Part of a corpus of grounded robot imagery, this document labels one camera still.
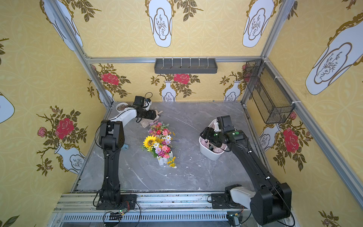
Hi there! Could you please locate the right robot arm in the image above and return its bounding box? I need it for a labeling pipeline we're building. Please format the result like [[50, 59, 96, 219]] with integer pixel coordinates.
[[200, 127, 292, 225]]

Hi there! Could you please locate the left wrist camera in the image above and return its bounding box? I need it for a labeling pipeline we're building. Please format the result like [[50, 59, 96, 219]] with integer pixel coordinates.
[[133, 96, 152, 110]]

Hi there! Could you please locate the grey wall shelf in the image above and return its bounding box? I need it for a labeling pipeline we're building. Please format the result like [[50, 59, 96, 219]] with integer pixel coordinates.
[[154, 57, 218, 74]]

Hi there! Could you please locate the black wire mesh basket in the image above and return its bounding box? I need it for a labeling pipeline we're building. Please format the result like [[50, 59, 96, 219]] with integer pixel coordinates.
[[244, 60, 295, 124]]

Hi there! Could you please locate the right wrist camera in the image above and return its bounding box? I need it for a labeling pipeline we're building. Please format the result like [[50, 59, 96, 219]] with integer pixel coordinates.
[[214, 115, 235, 133]]

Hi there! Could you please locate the artificial flower bouquet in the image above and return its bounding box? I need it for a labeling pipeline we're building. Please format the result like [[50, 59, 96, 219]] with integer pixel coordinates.
[[143, 121, 177, 168]]

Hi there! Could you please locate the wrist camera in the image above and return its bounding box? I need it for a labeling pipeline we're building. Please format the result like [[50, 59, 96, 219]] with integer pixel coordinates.
[[214, 115, 235, 133], [133, 96, 152, 110]]

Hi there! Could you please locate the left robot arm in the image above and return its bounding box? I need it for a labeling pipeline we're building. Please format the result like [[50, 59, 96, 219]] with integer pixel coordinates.
[[96, 106, 157, 210]]

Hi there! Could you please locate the white plastic storage box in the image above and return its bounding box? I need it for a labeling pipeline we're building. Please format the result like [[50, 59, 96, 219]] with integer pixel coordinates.
[[199, 119, 227, 161]]

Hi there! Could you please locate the white pot with pebbles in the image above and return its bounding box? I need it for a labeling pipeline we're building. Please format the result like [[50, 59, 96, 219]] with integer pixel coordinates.
[[116, 103, 128, 113]]

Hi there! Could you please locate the cream umbrella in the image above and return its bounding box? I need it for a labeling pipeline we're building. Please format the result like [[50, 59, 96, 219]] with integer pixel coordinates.
[[140, 111, 162, 128]]

